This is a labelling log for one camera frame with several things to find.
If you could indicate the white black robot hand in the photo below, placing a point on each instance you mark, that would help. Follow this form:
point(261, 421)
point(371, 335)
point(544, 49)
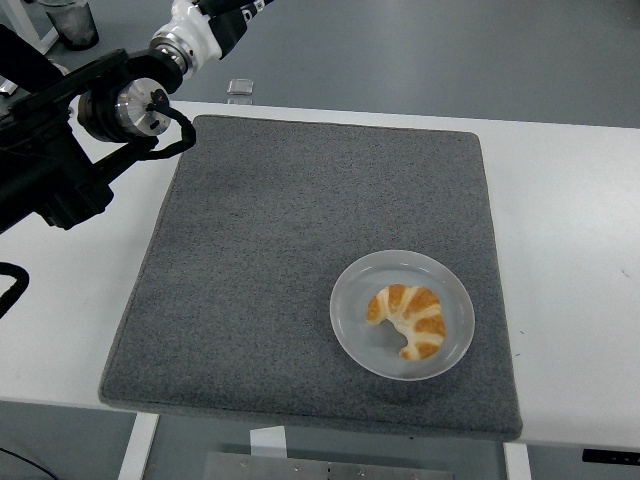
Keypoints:
point(192, 20)

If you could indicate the golden croissant bread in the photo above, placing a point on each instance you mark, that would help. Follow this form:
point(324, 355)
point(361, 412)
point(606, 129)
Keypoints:
point(425, 320)

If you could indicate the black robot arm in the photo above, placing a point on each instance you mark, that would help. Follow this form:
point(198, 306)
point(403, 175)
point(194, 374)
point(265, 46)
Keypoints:
point(50, 170)

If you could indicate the pale grey round plate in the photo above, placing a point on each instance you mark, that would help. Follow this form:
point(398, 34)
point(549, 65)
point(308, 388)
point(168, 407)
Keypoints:
point(355, 295)

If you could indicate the clear floor socket cover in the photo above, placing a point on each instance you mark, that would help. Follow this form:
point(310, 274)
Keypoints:
point(241, 86)

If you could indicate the dark mesh waste bin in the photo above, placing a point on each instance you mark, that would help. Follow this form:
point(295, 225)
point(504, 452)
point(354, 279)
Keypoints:
point(75, 25)

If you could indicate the person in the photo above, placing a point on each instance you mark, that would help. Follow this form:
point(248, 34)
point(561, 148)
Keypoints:
point(25, 55)

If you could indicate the grey felt table mat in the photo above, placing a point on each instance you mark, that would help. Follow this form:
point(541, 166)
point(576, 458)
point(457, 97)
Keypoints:
point(280, 225)

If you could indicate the white table leg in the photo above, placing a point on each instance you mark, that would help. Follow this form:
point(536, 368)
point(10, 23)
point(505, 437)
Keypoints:
point(517, 462)
point(137, 447)

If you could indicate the black desk control panel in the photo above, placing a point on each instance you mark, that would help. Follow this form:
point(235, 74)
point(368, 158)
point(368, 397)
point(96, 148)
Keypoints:
point(610, 455)

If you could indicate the white desk frame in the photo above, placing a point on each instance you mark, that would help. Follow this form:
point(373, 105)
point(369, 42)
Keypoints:
point(30, 20)

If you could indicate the white table bracket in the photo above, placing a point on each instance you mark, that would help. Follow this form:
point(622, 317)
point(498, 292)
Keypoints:
point(267, 442)

